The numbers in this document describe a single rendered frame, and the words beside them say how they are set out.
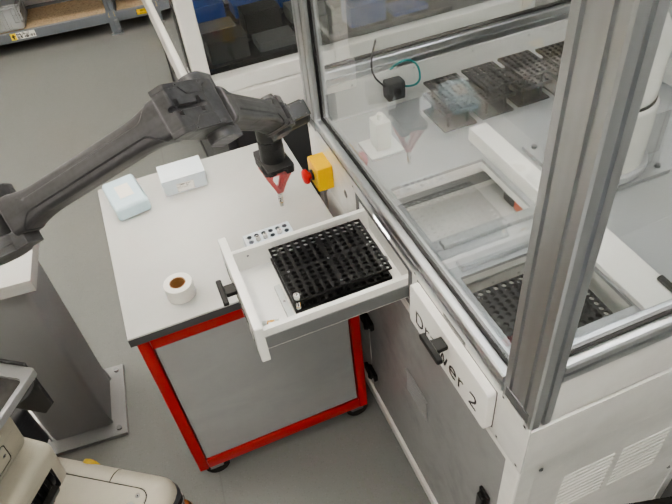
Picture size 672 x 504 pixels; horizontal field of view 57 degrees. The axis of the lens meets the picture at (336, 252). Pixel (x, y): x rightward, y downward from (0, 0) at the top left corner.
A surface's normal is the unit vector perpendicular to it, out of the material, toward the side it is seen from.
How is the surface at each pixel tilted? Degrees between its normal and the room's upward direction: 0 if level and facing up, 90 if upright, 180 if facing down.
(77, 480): 0
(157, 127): 56
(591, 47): 90
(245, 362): 90
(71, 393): 90
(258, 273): 0
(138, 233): 0
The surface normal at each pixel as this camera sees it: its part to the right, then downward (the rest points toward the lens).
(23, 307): 0.29, 0.65
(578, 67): -0.92, 0.32
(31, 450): 0.05, -0.69
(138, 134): -0.18, 0.18
